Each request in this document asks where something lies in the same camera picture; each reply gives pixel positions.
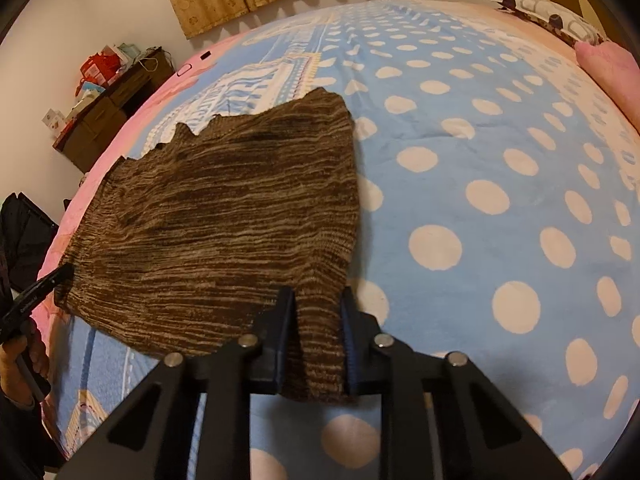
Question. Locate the white phone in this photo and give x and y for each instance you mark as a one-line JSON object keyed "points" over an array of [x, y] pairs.
{"points": [[185, 70]]}

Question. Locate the dark wooden dresser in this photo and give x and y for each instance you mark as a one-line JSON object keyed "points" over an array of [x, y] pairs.
{"points": [[100, 120]]}

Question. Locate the blue polka dot blanket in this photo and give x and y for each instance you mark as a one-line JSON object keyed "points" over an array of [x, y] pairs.
{"points": [[475, 160]]}

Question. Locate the person's left forearm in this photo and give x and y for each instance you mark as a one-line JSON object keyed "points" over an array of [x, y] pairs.
{"points": [[20, 440]]}

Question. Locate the pink pillow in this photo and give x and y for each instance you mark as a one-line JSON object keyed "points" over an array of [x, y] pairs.
{"points": [[612, 75]]}

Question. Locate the small white box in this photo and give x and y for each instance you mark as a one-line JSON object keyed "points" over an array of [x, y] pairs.
{"points": [[52, 119]]}

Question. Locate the black bag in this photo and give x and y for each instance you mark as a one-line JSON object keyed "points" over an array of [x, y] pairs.
{"points": [[22, 240]]}

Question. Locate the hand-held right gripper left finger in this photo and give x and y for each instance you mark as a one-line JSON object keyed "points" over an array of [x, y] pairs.
{"points": [[279, 345]]}

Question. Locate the red bag on dresser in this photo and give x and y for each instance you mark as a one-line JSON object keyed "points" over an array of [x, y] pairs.
{"points": [[97, 67]]}

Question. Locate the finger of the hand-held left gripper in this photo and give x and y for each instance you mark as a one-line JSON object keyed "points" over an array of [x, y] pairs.
{"points": [[42, 290]]}

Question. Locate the brown striped knit sweater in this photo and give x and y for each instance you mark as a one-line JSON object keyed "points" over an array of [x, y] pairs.
{"points": [[215, 220]]}

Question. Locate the patterned white pillow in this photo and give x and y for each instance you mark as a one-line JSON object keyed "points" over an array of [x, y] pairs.
{"points": [[545, 15]]}

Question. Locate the pink bedsheet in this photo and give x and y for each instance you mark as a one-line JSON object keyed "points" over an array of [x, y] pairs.
{"points": [[145, 110]]}

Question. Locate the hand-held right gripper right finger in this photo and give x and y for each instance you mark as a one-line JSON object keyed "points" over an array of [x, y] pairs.
{"points": [[351, 350]]}

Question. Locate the person's left hand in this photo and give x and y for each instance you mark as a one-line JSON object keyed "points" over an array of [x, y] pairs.
{"points": [[10, 365]]}

